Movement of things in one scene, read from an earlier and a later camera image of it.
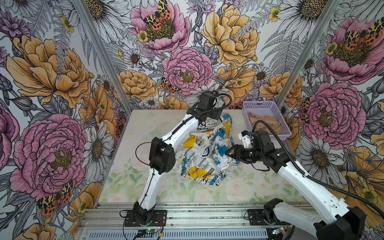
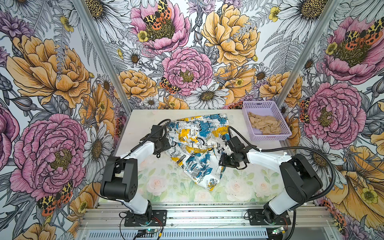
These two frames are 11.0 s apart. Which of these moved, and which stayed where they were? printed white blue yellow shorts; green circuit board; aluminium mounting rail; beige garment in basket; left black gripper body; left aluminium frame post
Moved: printed white blue yellow shorts; left black gripper body
Stayed: green circuit board; left aluminium frame post; beige garment in basket; aluminium mounting rail
